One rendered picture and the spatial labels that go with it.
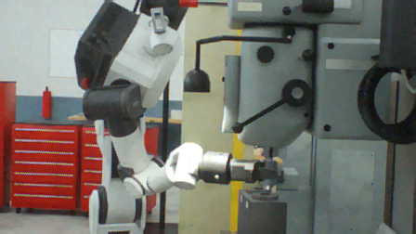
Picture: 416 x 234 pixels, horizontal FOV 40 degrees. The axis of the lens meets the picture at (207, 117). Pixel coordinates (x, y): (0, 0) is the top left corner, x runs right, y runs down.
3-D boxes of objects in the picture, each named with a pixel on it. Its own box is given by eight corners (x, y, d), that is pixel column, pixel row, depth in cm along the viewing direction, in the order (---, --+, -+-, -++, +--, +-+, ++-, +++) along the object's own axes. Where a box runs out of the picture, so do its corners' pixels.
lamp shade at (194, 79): (179, 91, 154) (180, 68, 154) (204, 92, 157) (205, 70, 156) (188, 92, 147) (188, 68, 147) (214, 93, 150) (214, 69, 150)
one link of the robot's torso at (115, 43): (55, 107, 193) (70, 46, 164) (97, 38, 212) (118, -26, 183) (134, 146, 196) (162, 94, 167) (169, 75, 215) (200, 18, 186)
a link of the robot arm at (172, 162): (188, 140, 161) (166, 152, 172) (181, 169, 157) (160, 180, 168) (207, 148, 163) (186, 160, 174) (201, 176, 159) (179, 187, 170)
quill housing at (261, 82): (238, 148, 145) (242, 21, 143) (234, 140, 166) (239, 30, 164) (312, 150, 145) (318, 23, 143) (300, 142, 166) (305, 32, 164)
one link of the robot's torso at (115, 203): (90, 222, 216) (91, 99, 217) (136, 219, 223) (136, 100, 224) (97, 228, 202) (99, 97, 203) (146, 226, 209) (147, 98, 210)
